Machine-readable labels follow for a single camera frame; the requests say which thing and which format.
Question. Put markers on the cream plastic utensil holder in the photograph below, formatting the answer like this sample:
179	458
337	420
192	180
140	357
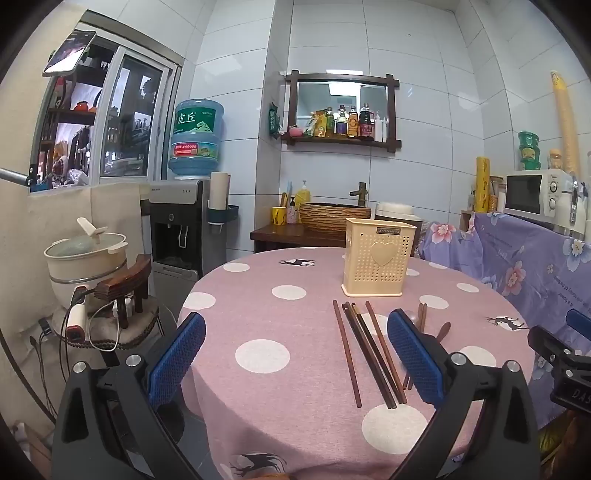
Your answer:
369	277

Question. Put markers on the yellow soap bottle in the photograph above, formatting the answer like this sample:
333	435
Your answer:
303	196

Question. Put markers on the wooden framed mirror shelf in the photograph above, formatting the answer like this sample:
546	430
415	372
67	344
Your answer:
341	97

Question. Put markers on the dark soy sauce bottle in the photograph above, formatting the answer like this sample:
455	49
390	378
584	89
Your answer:
365	124

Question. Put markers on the teal roll holder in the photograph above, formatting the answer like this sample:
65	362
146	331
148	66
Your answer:
224	214

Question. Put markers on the bronze faucet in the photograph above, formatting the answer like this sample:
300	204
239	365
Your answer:
360	191

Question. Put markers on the dark wooden chair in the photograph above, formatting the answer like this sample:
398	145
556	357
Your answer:
127	281

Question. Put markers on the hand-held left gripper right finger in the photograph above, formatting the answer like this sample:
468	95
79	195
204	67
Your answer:
415	360

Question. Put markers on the metal mount pole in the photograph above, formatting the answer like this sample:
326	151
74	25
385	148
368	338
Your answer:
14	177

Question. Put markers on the grey water dispenser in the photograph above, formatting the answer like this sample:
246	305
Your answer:
175	221

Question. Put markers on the dark chopstick with white band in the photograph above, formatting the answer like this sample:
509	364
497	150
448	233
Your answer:
368	355

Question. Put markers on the yellow patterned roll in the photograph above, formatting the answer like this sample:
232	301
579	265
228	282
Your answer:
482	184

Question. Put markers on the yellow label sauce bottle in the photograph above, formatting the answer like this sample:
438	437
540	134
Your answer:
352	125

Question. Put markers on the yellow green pouch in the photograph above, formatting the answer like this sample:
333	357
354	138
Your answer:
316	127

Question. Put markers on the woven pattern wash basin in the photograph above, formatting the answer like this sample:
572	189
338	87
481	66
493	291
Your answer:
330	220

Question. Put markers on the small wooden box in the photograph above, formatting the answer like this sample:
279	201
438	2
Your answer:
467	220

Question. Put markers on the pink polka dot tablecloth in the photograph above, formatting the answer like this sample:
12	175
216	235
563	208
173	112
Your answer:
286	323

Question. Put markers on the beige paper roll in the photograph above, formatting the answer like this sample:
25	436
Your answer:
219	189

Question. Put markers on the yellow cup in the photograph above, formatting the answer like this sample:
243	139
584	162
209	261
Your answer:
278	216

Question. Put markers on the smartphone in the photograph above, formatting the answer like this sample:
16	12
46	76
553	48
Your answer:
69	51

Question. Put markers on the blue water jug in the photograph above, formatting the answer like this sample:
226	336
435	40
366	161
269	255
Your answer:
196	138

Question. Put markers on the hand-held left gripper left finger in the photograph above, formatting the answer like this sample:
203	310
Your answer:
178	360

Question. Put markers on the green hanging packet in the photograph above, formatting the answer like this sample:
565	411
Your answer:
274	120

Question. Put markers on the white squeeze bottle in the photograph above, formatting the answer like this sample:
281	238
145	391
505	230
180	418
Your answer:
377	129
385	131

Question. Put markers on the sliding glass window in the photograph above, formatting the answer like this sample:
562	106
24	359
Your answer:
134	115

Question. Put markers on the white handheld device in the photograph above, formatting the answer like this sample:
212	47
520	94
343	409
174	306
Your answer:
76	318

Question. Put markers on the white microwave oven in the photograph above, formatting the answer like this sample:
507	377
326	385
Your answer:
521	194

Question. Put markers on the tall yellow tube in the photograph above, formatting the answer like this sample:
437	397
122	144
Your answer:
565	124

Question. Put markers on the dark wooden washstand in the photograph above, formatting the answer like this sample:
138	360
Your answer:
277	235

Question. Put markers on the stack of green cups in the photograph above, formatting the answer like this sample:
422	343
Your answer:
529	150

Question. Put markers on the reddish brown wooden chopstick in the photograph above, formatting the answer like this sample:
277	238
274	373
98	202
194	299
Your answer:
347	355

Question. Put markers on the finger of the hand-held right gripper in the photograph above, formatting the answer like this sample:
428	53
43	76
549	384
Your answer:
547	344
579	319

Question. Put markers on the purple label bottle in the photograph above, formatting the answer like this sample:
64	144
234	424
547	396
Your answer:
341	124

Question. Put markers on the purple floral cloth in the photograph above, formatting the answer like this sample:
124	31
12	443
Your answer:
521	258

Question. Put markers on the white brown rice cooker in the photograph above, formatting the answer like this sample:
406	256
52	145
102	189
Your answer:
397	211

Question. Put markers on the jar with yellow lid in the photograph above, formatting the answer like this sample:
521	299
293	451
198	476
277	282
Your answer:
555	160

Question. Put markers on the floral pump bottle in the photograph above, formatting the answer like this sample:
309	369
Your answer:
292	213

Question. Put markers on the blue toothbrush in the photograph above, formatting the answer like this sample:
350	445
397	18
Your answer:
288	191

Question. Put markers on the cream cooking pot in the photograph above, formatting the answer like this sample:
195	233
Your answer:
85	263

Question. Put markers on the dark wooden chopstick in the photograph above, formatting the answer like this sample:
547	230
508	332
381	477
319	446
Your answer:
377	355

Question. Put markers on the chrome faucet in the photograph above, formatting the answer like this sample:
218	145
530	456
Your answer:
577	203

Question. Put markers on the yellow oil bottle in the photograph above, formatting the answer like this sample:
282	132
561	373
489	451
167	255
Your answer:
329	123

